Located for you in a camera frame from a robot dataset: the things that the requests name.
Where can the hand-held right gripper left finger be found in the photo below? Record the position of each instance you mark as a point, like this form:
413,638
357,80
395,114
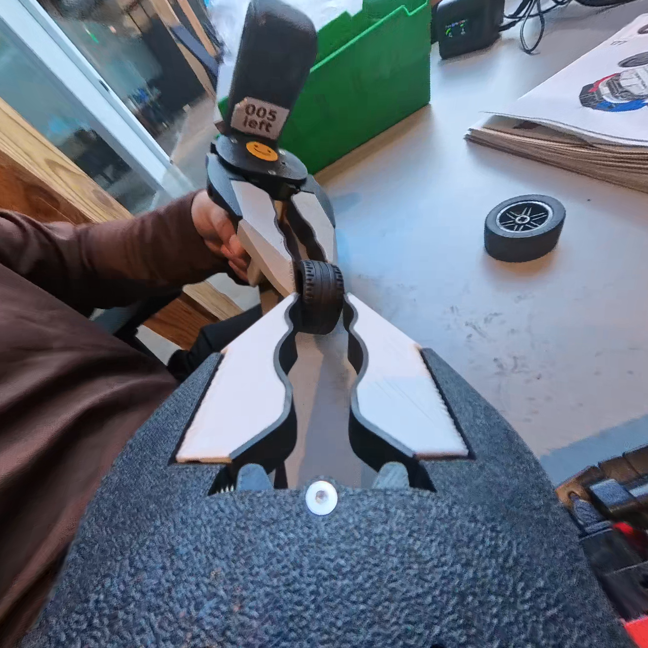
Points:
238,395

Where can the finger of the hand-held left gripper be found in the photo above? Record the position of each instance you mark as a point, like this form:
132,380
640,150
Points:
314,222
260,228

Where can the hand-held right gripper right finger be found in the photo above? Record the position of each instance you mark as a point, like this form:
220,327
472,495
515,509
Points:
405,400

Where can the black toy car wheel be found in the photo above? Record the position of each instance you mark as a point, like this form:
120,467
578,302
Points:
524,233
321,293

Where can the toy brick car chassis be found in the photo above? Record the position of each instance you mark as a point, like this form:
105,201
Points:
607,506

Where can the person's left hand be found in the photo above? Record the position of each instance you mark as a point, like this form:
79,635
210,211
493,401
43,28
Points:
215,228

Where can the person in brown shirt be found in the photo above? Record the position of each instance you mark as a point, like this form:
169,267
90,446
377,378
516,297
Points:
222,339

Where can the green plastic bin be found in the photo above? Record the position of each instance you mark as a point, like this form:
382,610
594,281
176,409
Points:
364,91

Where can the person's brown shirt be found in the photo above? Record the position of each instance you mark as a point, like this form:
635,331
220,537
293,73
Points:
76,405

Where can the glass partition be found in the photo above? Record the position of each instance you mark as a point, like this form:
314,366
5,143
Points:
101,76

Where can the black power adapter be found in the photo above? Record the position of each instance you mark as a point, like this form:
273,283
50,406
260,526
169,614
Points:
468,30

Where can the open instruction book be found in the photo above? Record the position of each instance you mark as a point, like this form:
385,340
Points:
582,126

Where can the wooden frame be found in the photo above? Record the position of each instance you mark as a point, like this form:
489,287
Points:
40,167

